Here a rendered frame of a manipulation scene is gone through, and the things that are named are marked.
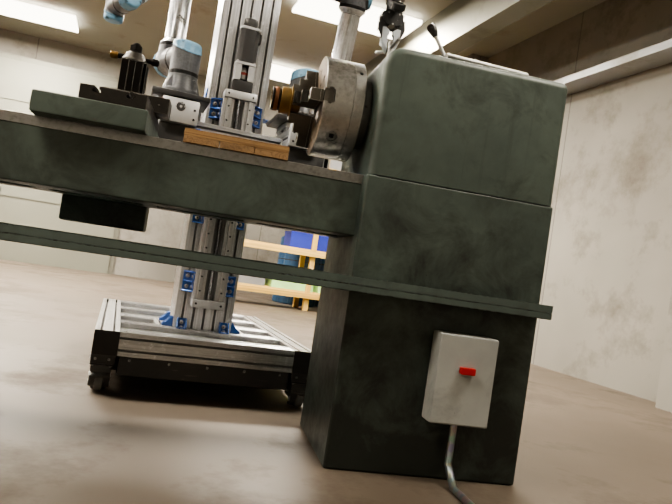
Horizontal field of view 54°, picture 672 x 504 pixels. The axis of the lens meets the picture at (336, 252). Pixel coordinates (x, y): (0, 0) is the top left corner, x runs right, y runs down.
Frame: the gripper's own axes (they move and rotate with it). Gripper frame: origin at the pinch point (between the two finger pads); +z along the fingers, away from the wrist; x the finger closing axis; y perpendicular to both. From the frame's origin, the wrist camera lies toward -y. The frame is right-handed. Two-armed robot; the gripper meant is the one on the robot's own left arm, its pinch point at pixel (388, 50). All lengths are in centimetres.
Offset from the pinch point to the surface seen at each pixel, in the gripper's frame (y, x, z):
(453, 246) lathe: -34, -21, 66
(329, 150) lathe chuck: -18.5, 18.2, 41.5
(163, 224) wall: 811, 118, 49
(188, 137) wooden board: -30, 60, 47
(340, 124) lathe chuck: -25.9, 17.2, 34.5
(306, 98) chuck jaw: -21.1, 28.0, 27.5
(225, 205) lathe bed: -29, 47, 64
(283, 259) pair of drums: 683, -56, 74
